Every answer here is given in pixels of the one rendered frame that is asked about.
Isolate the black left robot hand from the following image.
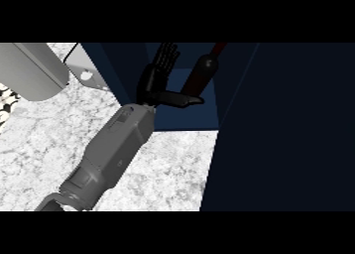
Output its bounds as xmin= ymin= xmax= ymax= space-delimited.
xmin=135 ymin=42 xmax=206 ymax=109

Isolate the dark red wine bottle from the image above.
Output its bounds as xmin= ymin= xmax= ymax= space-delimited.
xmin=179 ymin=42 xmax=230 ymax=99

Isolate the dark blue cabinet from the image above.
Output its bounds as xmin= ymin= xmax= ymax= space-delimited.
xmin=80 ymin=42 xmax=261 ymax=132

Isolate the dark blue cabinet door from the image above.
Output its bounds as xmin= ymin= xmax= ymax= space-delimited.
xmin=200 ymin=42 xmax=355 ymax=212

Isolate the pale grey metal bracket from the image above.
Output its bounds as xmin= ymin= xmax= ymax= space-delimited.
xmin=64 ymin=42 xmax=111 ymax=92

